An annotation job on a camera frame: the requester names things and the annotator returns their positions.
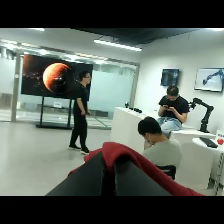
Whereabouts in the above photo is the black tablet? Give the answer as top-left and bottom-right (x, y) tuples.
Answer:
(198, 136), (219, 149)

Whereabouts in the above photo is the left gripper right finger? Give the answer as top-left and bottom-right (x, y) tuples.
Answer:
(114, 159), (172, 197)

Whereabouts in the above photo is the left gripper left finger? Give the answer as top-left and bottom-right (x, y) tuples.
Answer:
(45, 151), (109, 197)

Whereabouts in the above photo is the wall screen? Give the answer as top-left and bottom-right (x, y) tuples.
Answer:
(193, 67), (224, 94)
(160, 68), (181, 88)

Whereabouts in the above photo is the red garment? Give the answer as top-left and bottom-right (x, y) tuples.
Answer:
(67, 141), (205, 197)

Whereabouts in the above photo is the ceiling light bar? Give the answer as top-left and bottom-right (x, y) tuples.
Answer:
(93, 38), (144, 53)

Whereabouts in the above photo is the white round table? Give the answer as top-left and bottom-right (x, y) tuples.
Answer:
(175, 136), (224, 197)

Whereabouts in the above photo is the person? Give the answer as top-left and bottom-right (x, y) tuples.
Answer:
(68, 70), (93, 156)
(137, 116), (184, 168)
(156, 85), (191, 138)

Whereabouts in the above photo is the white counter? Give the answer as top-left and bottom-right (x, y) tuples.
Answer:
(110, 106), (218, 155)

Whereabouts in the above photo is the black chair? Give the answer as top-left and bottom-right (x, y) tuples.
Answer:
(156, 164), (177, 181)

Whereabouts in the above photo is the large display on black stand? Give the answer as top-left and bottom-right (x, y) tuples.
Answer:
(20, 53), (95, 131)

